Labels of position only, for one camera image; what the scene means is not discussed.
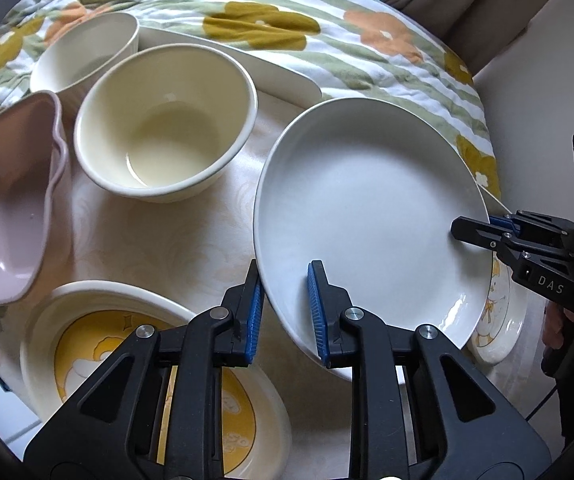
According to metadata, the cream patterned tablecloth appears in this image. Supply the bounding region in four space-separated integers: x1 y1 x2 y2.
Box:
0 90 532 466

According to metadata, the floral striped blanket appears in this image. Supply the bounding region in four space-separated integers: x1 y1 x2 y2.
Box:
0 0 502 201

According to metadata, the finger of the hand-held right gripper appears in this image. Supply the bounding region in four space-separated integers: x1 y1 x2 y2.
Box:
488 210 574 237
450 215 574 262

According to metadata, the black cable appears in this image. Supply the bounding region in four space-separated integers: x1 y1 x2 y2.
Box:
524 385 560 423

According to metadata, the plain white plate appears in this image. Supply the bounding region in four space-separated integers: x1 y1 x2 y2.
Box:
253 98 490 352

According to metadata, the person's right hand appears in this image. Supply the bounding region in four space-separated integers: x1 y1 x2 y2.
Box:
541 304 574 378

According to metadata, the duck print plate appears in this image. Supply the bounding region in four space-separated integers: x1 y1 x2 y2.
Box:
467 254 528 366

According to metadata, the ribbed cream bowl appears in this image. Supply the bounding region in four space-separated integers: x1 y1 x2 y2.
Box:
30 11 140 111

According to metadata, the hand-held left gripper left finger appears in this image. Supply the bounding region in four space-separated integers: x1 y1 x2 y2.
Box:
23 259 267 480

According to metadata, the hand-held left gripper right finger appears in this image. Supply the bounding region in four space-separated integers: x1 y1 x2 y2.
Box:
307 260 552 480

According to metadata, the pink wavy bowl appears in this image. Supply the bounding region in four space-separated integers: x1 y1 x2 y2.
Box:
0 91 73 306

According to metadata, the yellow print oval dish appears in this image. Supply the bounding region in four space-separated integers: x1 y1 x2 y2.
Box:
20 280 293 478

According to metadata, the large cream bowl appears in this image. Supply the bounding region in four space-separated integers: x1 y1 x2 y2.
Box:
73 44 259 204

